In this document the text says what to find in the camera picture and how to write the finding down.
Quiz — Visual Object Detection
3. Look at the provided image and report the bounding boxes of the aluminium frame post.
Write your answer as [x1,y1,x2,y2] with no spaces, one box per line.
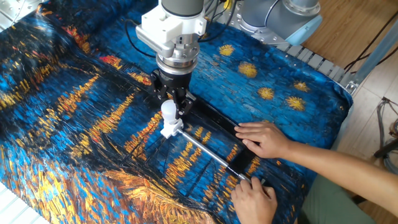
[345,18,398,95]

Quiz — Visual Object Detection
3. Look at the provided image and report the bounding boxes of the starry night painting cloth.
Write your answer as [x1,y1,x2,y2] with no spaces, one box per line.
[0,0,354,224]

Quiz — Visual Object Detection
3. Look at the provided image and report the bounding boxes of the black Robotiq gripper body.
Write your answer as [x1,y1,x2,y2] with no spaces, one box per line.
[150,69,192,94]

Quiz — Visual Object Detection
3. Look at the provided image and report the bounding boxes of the black stand leg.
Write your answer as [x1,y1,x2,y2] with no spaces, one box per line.
[373,138,398,159]

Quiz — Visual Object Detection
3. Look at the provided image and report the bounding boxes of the person's left hand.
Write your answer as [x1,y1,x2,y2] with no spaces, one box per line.
[230,176,279,224]

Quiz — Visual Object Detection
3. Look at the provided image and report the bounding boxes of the person's right forearm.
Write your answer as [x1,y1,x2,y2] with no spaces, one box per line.
[282,141,398,218]

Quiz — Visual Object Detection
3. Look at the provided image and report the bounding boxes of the black C-clamp with silver screw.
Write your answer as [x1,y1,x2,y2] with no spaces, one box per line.
[177,93,268,187]

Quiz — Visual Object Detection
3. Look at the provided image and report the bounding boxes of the green trousers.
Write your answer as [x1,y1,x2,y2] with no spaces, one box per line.
[300,175,377,224]

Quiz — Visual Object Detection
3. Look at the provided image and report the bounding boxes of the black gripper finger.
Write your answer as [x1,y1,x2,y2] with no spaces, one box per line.
[150,77,172,107]
[172,91,197,119]

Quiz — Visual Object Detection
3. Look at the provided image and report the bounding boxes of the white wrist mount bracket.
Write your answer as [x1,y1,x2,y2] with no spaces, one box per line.
[136,11,208,58]

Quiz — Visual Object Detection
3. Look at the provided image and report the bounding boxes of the black floor cable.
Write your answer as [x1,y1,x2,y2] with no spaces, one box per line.
[343,11,398,74]

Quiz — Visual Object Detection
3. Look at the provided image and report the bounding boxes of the white light bulb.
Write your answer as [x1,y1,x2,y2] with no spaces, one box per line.
[160,99,179,125]

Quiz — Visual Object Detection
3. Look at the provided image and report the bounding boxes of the grey hose bundle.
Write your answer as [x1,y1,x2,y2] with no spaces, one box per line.
[374,96,398,177]

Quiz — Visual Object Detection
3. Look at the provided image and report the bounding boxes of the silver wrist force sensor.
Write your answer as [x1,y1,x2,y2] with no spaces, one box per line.
[155,34,201,76]

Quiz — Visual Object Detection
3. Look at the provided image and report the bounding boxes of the white lamp socket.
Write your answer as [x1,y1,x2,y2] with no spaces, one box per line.
[159,118,185,140]

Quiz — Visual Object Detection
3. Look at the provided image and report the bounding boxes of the person's right hand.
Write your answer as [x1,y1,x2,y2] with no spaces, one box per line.
[233,121,292,160]

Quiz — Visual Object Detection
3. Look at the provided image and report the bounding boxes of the black wrist cable with connector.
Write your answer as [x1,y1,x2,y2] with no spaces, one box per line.
[124,18,156,58]

